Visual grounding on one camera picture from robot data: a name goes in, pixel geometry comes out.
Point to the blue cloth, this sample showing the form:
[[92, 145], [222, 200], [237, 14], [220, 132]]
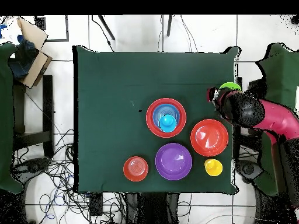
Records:
[[23, 58]]

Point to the green bowl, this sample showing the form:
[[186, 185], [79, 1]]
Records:
[[230, 85]]

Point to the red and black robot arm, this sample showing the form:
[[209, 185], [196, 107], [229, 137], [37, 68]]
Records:
[[275, 119]]

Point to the black tripod leg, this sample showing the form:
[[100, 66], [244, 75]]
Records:
[[169, 25], [107, 28]]

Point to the blue cup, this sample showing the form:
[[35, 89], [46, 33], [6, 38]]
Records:
[[167, 123]]

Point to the green cloth covered table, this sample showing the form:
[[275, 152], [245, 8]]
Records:
[[280, 77], [5, 116]]

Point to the dark green tablecloth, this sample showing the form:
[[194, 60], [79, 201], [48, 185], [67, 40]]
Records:
[[112, 130]]

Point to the large orange bowl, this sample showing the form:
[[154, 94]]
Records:
[[149, 119], [209, 137]]

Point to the yellow cup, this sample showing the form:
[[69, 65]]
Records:
[[214, 168]]

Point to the grey pedestal foot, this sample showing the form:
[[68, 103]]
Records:
[[248, 170], [30, 169]]

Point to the black box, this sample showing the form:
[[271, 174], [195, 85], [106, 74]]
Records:
[[96, 204]]

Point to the small blue bowl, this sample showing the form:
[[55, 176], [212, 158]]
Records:
[[163, 109]]

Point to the black stool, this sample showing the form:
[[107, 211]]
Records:
[[48, 105]]

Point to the orange cup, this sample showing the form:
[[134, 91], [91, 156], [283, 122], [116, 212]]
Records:
[[206, 162]]

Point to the purple bowl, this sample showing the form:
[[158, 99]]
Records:
[[173, 161]]

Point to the dark grey frame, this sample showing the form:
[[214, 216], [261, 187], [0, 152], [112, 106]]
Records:
[[67, 30]]

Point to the black stand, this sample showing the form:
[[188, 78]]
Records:
[[255, 88]]

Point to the cardboard box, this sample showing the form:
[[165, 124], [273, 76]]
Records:
[[36, 67]]

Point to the small orange bowl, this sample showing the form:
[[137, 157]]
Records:
[[135, 169]]

